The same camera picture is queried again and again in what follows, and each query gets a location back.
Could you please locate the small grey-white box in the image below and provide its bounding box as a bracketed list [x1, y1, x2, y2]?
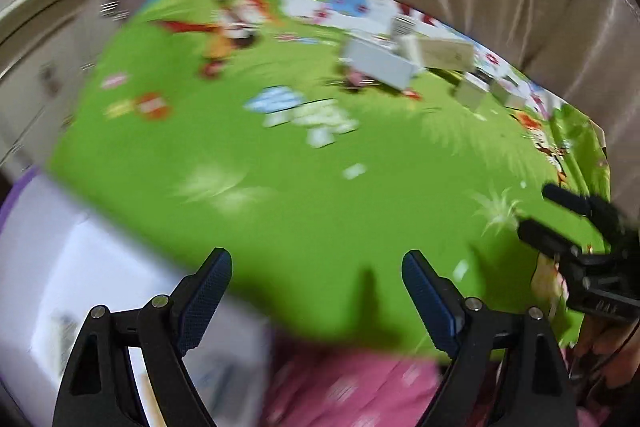
[489, 78, 525, 109]

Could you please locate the small white box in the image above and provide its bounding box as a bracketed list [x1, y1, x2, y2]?
[454, 72, 489, 112]

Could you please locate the beige book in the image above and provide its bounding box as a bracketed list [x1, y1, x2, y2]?
[397, 34, 475, 72]

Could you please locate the right hand orange glove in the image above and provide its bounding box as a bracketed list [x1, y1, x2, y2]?
[575, 315, 639, 388]

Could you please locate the long white box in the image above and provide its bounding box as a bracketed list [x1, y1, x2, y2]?
[341, 37, 419, 91]

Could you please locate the cream ornate dresser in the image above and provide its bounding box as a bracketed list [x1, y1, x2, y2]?
[1, 0, 128, 182]

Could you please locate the green cartoon play mat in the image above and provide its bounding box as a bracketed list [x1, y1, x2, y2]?
[49, 0, 610, 351]

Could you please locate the pink patterned cloth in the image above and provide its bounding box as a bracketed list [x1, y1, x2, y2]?
[259, 340, 612, 427]

